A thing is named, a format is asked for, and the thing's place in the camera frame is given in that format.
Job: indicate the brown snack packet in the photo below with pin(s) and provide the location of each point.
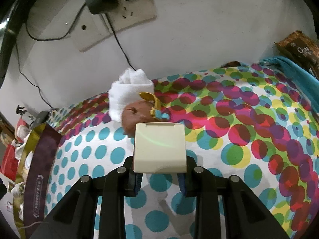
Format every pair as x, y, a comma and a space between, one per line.
302, 50

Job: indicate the gold metal tray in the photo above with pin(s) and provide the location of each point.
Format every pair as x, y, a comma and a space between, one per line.
34, 170

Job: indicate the brown hair doll figure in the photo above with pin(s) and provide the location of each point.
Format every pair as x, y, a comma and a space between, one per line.
147, 109

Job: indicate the spray bottle black trigger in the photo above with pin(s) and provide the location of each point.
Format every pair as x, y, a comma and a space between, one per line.
25, 115

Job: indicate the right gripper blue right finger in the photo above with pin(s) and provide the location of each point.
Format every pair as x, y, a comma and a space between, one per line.
186, 180

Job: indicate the red gift bag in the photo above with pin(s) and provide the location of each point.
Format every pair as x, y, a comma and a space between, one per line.
9, 163

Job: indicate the blue cloth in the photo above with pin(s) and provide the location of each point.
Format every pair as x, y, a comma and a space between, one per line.
307, 83

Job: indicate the cream box with QR code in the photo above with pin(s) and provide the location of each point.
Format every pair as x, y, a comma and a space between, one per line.
159, 148

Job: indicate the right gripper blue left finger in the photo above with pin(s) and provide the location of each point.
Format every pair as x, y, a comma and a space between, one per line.
132, 180

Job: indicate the white sock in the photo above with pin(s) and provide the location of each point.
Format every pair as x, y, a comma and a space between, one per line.
126, 90

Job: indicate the polka dot bed sheet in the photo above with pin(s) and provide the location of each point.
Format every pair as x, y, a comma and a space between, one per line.
250, 121

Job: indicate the black wall television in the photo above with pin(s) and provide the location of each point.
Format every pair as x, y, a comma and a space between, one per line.
8, 37

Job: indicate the white wall socket plate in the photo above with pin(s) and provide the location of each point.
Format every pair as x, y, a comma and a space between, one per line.
92, 29

